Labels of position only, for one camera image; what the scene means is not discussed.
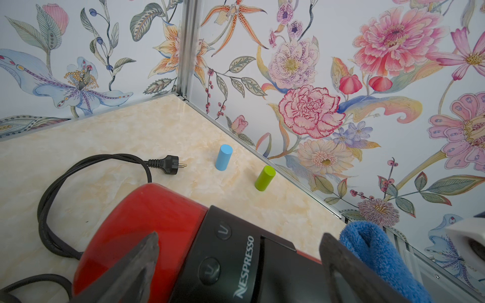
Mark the green cylinder block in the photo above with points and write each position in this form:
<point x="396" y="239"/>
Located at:
<point x="265" y="178"/>

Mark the blue microfiber cloth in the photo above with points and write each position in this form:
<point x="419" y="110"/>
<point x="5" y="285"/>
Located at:
<point x="368" y="242"/>

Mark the blue cylinder block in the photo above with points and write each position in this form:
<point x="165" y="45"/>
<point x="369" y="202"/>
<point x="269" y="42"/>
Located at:
<point x="223" y="157"/>

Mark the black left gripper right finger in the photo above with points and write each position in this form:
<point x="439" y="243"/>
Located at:
<point x="348" y="279"/>

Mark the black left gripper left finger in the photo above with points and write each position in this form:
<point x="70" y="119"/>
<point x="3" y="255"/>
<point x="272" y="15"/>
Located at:
<point x="129" y="280"/>

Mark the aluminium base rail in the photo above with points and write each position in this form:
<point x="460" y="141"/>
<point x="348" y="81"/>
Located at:
<point x="440" y="268"/>

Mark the aluminium frame post right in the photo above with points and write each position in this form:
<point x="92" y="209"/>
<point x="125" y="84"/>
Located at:
<point x="188" y="31"/>

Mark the red coffee machine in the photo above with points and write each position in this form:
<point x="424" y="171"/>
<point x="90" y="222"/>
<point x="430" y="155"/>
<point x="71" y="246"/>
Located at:
<point x="205" y="253"/>

